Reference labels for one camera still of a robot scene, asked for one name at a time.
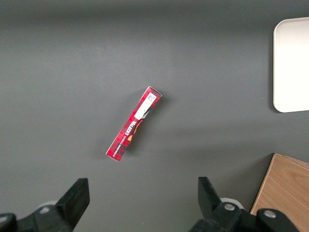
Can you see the red shortbread biscuit box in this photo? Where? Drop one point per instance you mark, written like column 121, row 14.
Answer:
column 135, row 123

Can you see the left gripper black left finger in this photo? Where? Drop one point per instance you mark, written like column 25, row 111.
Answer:
column 72, row 203

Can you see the white cutting board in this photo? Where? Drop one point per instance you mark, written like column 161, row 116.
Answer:
column 292, row 65

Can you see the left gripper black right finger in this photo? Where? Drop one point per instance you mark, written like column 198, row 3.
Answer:
column 210, row 203

